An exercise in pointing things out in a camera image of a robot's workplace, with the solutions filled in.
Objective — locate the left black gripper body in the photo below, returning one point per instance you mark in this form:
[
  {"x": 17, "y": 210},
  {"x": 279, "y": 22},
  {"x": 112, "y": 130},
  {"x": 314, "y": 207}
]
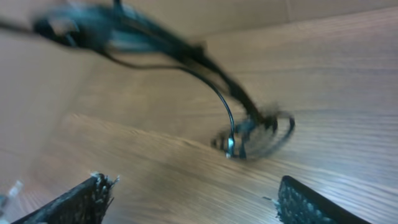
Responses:
[{"x": 195, "y": 58}]

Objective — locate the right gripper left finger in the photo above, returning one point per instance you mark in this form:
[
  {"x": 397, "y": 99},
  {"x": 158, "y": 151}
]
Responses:
[{"x": 86, "y": 203}]

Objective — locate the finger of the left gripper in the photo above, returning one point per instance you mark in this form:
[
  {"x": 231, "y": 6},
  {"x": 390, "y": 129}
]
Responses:
[{"x": 238, "y": 93}]

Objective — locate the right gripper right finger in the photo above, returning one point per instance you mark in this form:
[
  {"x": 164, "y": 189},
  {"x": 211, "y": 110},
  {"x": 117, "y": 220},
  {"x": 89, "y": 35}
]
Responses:
[{"x": 299, "y": 204}]

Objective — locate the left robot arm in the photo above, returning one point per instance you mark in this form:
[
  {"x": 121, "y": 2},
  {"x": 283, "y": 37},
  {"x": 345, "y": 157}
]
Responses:
[{"x": 115, "y": 28}]

